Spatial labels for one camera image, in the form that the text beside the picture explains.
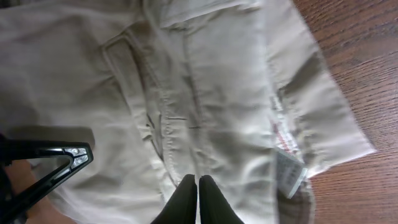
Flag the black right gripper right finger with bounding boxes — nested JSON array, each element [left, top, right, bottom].
[[199, 175, 244, 224]]

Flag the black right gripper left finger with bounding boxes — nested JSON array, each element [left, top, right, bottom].
[[150, 174, 198, 224]]

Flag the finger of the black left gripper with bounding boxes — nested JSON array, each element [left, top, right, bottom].
[[1, 136, 93, 224]]

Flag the beige shorts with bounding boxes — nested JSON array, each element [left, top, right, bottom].
[[1, 0, 375, 223]]

